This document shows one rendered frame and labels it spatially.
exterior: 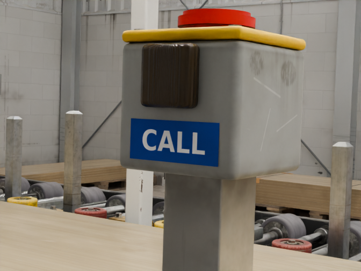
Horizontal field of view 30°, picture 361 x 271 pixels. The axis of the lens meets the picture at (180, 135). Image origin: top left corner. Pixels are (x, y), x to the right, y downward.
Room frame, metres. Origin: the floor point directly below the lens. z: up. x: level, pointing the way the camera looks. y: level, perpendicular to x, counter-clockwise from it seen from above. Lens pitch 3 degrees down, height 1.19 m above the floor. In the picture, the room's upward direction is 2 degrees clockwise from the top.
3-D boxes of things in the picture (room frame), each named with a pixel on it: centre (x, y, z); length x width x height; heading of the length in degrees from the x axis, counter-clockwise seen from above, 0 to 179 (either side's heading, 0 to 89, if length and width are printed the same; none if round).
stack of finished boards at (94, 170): (8.41, 1.41, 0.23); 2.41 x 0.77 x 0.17; 146
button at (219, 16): (0.35, -0.02, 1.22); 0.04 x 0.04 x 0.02
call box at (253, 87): (0.35, -0.02, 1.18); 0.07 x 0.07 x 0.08; 55
